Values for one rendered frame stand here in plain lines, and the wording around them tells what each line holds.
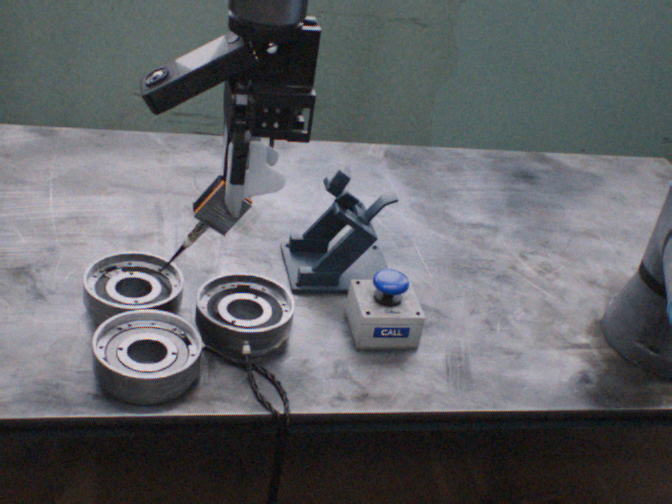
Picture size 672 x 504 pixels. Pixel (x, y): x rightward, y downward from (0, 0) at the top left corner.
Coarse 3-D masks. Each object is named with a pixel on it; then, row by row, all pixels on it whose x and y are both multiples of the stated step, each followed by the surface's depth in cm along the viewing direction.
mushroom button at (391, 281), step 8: (384, 272) 102; (392, 272) 102; (400, 272) 103; (376, 280) 101; (384, 280) 101; (392, 280) 101; (400, 280) 101; (408, 280) 102; (376, 288) 101; (384, 288) 100; (392, 288) 100; (400, 288) 101; (408, 288) 102; (384, 296) 103; (392, 296) 103
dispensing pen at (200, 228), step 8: (216, 184) 98; (208, 192) 99; (200, 200) 99; (200, 224) 100; (192, 232) 101; (200, 232) 100; (184, 240) 101; (192, 240) 101; (184, 248) 102; (176, 256) 102; (168, 264) 103; (160, 272) 103
